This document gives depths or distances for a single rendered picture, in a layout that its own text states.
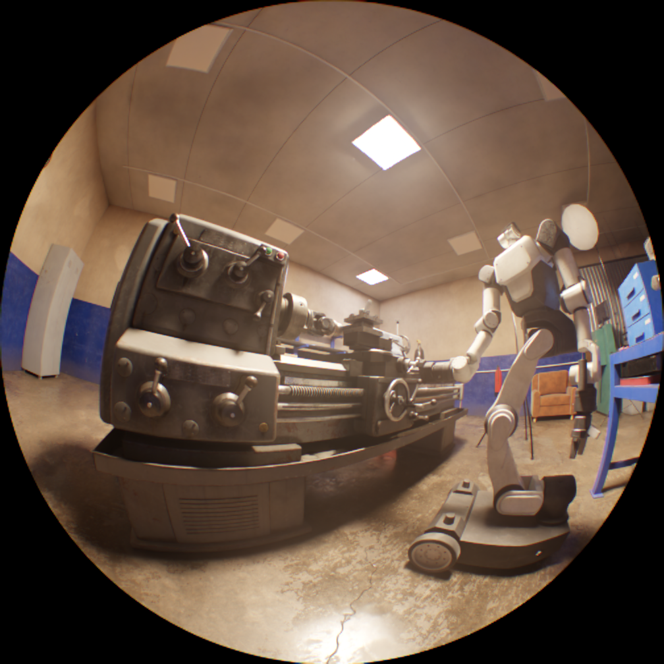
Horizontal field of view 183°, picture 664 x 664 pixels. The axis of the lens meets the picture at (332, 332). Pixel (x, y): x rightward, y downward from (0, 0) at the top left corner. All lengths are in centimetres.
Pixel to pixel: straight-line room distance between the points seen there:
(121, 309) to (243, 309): 45
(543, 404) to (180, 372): 449
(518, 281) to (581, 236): 327
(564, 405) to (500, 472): 357
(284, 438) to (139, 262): 88
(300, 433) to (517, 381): 92
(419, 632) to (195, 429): 92
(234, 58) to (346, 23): 111
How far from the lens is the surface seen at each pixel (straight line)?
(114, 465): 73
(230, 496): 86
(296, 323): 104
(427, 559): 99
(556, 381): 473
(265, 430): 68
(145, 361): 62
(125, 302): 80
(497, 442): 88
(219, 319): 76
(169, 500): 87
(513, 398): 91
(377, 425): 101
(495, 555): 100
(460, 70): 282
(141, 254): 85
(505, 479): 99
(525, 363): 88
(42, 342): 382
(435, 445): 235
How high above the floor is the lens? 78
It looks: 13 degrees up
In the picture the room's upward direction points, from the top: 5 degrees clockwise
